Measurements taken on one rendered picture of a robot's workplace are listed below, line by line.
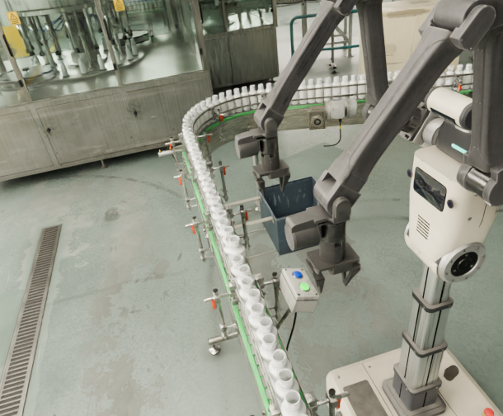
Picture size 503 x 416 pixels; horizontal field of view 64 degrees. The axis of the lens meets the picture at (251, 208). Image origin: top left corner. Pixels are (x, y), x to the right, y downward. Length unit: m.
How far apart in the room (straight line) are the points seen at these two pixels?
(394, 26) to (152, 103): 2.92
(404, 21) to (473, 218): 4.29
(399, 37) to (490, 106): 4.55
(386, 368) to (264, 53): 5.47
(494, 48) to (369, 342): 2.01
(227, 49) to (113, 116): 2.57
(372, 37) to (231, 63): 5.52
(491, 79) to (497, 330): 2.12
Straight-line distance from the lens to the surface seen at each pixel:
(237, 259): 1.40
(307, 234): 0.82
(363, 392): 2.12
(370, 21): 1.25
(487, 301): 3.01
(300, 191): 2.24
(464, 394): 2.21
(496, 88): 0.92
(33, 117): 4.83
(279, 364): 1.10
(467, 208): 1.25
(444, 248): 1.34
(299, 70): 1.18
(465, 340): 2.75
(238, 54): 6.71
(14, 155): 5.03
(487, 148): 0.97
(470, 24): 0.79
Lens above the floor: 2.06
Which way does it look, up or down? 34 degrees down
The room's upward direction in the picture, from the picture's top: 7 degrees counter-clockwise
